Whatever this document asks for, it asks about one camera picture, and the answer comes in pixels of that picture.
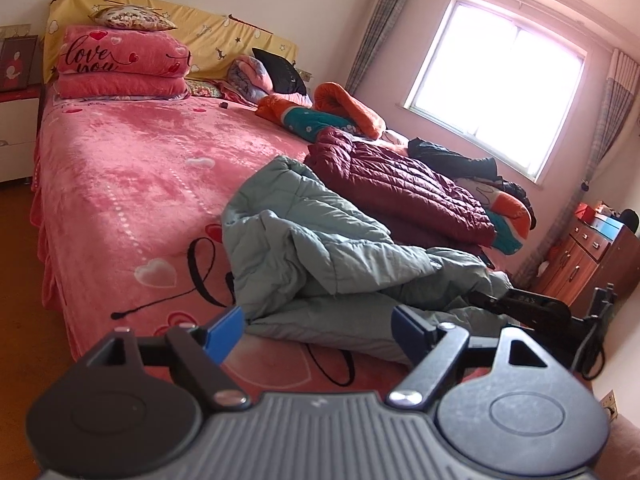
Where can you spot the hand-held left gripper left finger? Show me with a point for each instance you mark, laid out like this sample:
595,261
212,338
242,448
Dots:
225,332

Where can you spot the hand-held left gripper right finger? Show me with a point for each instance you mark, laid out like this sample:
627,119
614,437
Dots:
407,327

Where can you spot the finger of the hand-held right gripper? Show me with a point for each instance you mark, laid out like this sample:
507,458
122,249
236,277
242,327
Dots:
487,301

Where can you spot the light green padded jacket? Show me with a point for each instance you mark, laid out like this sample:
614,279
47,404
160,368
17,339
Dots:
300,240

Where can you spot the maroon puffer jacket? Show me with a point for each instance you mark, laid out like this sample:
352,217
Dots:
400,185

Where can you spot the dark clothes pile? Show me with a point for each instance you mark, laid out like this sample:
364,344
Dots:
450,160

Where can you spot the brown wooden cabinet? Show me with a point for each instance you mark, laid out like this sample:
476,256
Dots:
570,260

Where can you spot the blue box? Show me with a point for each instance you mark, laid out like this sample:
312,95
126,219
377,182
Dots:
607,227

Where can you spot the red box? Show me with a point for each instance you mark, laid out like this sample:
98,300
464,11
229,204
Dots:
587,211

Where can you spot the black round item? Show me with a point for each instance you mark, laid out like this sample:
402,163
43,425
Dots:
630,220

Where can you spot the grey plaid curtain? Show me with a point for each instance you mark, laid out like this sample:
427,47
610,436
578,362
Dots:
380,35
607,125

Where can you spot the pink plush bed blanket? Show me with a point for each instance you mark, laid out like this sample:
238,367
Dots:
125,160

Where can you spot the window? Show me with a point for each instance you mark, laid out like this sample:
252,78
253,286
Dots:
490,85

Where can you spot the orange teal quilt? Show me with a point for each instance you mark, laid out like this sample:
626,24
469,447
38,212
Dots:
345,105

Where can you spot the green floral pillow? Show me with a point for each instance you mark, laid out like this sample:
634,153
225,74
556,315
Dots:
202,89

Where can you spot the blue pink folded blanket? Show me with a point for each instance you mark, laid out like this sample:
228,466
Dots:
245,77

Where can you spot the black cushion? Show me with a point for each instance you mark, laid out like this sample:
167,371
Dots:
277,72

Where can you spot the lower pink pillow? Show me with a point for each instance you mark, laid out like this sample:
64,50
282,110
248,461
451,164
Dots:
120,86

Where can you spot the white nightstand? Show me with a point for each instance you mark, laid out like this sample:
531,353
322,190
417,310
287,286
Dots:
15,130

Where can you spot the pink love you pillow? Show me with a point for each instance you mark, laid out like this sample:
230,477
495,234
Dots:
145,50

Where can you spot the yellow headboard cover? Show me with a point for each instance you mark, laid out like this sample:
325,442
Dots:
210,35

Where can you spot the white floral pillow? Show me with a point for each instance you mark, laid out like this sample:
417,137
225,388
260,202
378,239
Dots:
135,17

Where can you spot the framed photo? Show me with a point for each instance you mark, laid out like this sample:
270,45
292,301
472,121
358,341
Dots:
15,65

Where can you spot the wall socket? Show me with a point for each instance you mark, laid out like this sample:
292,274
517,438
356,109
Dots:
609,404

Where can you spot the wall switch panel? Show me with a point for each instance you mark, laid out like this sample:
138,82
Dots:
305,76

